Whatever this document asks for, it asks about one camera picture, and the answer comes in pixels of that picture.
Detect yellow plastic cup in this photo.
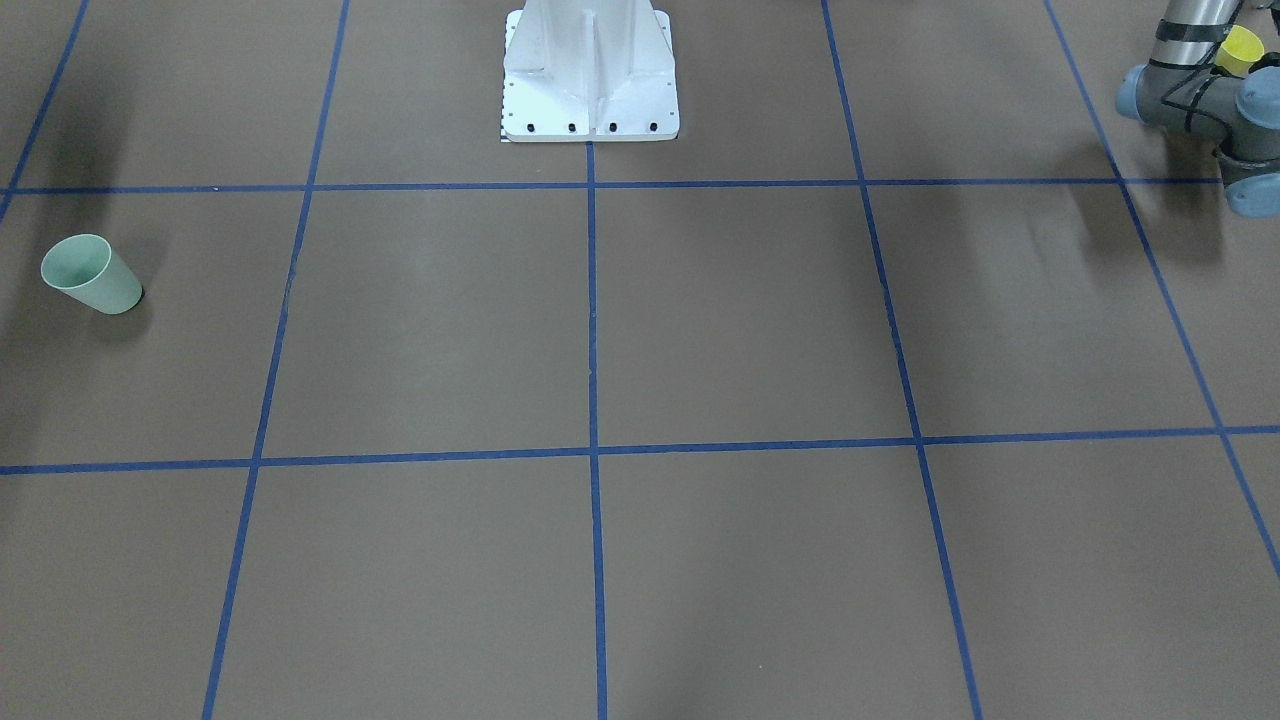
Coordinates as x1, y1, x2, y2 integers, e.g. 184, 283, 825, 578
1213, 26, 1267, 78

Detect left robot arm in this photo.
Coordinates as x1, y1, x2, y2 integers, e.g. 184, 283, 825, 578
1115, 1, 1279, 218

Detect green plastic cup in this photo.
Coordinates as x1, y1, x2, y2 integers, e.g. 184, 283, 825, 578
40, 234, 145, 315

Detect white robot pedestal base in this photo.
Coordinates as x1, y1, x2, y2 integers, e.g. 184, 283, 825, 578
500, 1, 681, 143

